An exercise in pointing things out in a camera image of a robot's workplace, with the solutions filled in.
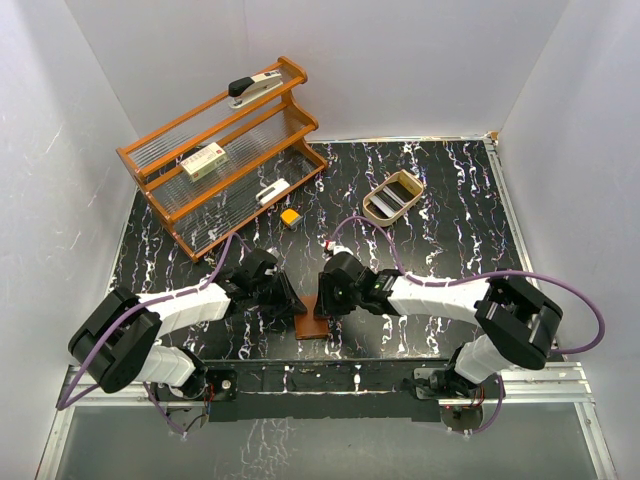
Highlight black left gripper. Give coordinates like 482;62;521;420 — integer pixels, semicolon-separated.
251;269;306;318

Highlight brown leather card holder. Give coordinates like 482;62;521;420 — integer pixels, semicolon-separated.
294;296;329;341

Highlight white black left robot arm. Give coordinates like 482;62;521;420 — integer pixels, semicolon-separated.
68;249;307;399

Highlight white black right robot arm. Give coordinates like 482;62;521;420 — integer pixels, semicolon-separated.
314;251;563;397

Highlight cream oval card tray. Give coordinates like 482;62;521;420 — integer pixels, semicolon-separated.
362;169;424;227

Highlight yellow grey eraser block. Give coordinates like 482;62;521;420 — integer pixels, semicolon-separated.
280;209;302;229

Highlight small white black device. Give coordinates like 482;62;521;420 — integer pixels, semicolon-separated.
255;178;290;206

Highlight orange wooden shelf rack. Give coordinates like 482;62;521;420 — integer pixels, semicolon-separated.
117;56;328;261

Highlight white staples box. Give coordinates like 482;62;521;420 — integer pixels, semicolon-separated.
180;142;228;182

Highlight black white stapler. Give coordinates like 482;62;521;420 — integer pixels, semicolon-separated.
227;70;283;109

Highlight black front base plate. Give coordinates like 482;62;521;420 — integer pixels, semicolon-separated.
207;359;445;423

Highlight aluminium frame rail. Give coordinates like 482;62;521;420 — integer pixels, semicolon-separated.
483;131;617;479

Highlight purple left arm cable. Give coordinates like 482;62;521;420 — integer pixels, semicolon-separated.
55;232;256;436

